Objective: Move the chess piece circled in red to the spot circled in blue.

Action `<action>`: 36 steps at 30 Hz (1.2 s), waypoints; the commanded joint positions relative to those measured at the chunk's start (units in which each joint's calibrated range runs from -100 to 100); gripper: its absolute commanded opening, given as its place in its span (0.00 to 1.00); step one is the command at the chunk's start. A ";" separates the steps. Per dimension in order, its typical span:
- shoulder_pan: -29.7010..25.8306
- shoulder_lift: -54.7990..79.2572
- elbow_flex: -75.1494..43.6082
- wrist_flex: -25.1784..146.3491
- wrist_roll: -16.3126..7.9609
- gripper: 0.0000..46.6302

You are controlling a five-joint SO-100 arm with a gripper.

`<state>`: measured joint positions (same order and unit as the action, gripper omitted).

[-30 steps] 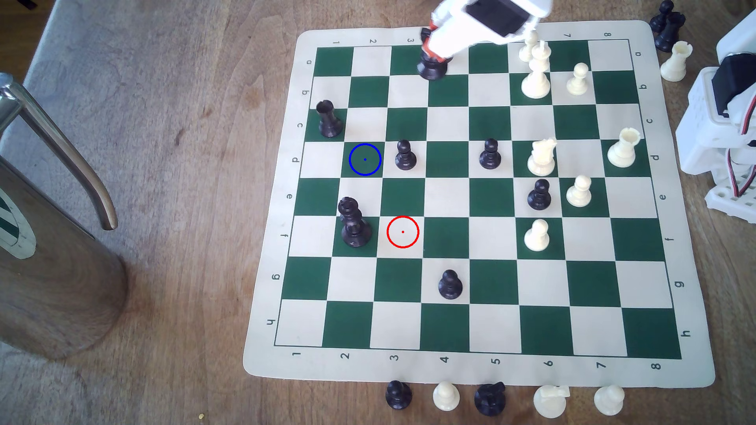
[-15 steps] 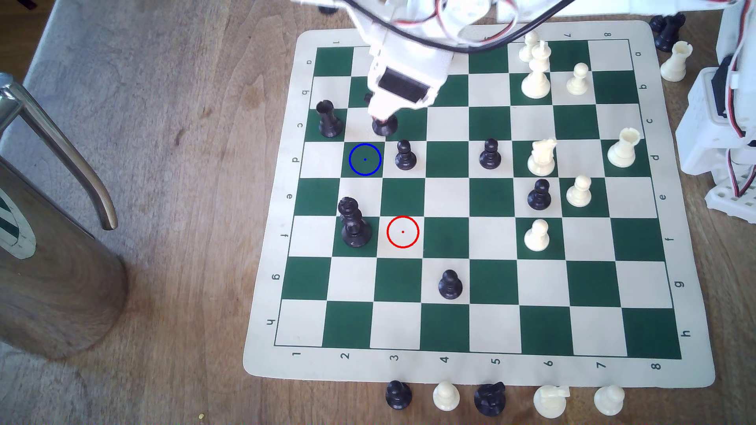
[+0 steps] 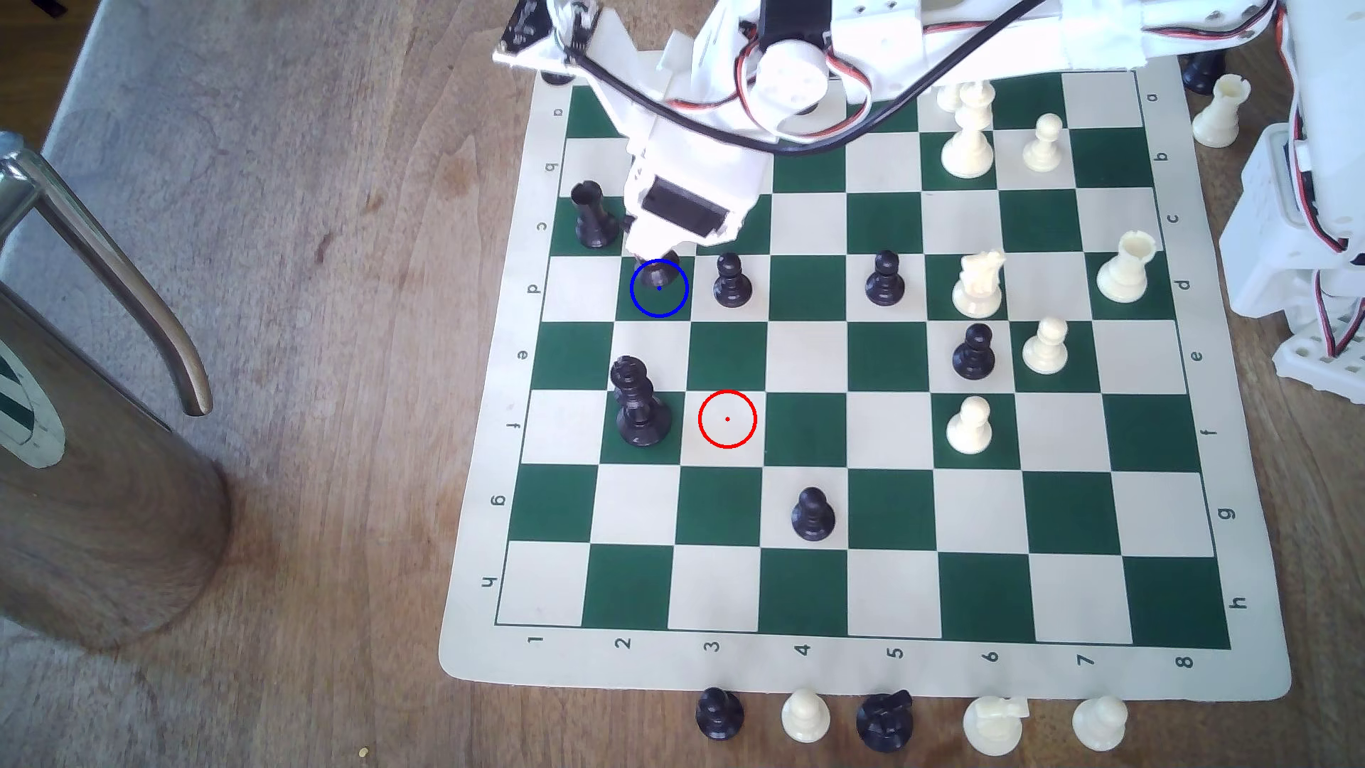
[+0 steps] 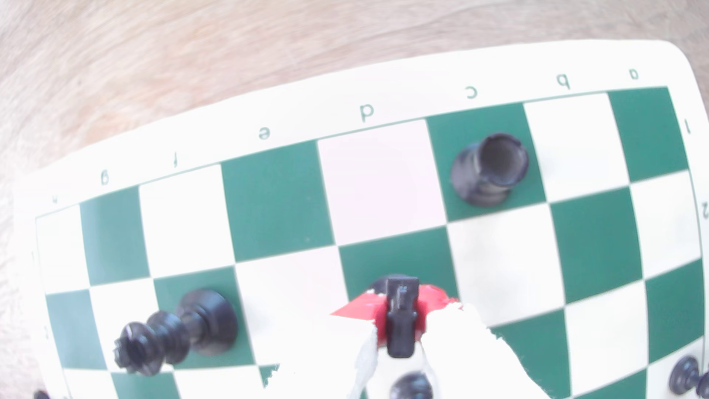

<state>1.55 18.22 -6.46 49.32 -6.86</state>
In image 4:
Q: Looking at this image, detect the green and white chess mat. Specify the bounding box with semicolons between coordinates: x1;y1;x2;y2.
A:
11;39;709;399

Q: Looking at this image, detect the black queen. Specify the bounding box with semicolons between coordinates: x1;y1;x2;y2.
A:
113;288;239;378

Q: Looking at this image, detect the black rook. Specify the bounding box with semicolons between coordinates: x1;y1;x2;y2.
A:
450;133;530;208

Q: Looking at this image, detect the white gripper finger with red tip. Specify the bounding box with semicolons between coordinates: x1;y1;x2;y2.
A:
265;292;387;399
418;285;552;399

